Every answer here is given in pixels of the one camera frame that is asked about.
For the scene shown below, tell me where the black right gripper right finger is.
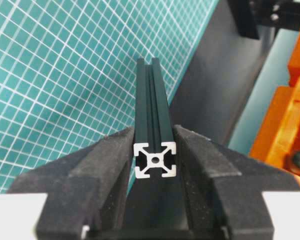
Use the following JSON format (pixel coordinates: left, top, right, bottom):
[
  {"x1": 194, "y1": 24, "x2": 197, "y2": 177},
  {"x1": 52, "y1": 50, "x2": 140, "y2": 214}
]
[{"x1": 173, "y1": 125, "x2": 300, "y2": 240}]

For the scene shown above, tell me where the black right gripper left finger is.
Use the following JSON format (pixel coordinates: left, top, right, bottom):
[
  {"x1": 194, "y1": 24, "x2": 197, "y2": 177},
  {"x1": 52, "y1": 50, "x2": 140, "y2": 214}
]
[{"x1": 8, "y1": 127, "x2": 135, "y2": 240}]

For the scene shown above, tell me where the black aluminium extrusion frame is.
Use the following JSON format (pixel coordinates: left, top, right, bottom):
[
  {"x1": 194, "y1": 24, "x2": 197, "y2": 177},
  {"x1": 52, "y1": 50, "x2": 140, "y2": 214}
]
[{"x1": 123, "y1": 58, "x2": 189, "y2": 240}]

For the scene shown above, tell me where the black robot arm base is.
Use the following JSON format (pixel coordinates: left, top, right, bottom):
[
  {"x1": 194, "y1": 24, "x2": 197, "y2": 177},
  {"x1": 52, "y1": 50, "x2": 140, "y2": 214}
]
[{"x1": 250, "y1": 0, "x2": 300, "y2": 31}]

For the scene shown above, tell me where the orange container rack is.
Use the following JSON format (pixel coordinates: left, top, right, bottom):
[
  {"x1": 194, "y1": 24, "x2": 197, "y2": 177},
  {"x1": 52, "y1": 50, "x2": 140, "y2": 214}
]
[{"x1": 249, "y1": 30, "x2": 300, "y2": 184}]

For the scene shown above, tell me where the black table mat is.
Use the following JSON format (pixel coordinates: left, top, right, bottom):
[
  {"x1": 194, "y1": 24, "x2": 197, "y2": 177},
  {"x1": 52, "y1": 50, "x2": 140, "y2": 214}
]
[{"x1": 169, "y1": 0, "x2": 274, "y2": 145}]

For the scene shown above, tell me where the green cutting mat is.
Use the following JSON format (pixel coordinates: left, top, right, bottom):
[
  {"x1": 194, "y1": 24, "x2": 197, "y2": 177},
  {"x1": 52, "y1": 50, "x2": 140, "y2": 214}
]
[{"x1": 0, "y1": 0, "x2": 218, "y2": 194}]

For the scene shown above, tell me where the small black tray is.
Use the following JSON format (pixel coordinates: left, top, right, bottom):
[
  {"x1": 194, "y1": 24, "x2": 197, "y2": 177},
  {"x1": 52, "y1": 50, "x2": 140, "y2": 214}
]
[{"x1": 227, "y1": 0, "x2": 260, "y2": 40}]

